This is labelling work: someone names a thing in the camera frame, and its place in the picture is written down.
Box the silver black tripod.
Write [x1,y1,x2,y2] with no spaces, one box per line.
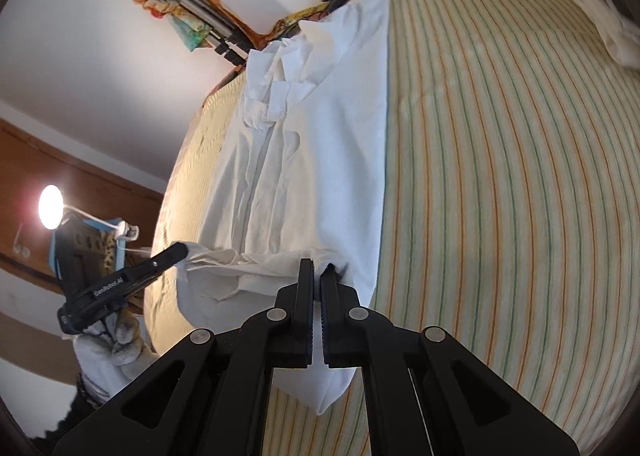
[137,0,251,68]

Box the yellow striped bed sheet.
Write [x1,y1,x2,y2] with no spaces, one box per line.
[142,0,640,456]

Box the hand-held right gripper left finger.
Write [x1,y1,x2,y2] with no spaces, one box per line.
[52,259,317,456]

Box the white t-shirt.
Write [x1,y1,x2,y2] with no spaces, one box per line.
[176,0,392,417]

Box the person's left hand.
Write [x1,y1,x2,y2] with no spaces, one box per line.
[72,309,152,407]

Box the brown wooden panel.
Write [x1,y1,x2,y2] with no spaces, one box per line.
[0,117,166,294]

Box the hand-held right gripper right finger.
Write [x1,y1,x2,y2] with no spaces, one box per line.
[320,265,581,456]

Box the white desk lamp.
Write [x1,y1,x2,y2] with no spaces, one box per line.
[39,185,151,257]

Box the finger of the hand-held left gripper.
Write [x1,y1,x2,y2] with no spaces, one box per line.
[142,243,190,284]

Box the blue edged leopard print item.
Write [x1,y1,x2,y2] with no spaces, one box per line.
[49,217,146,307]

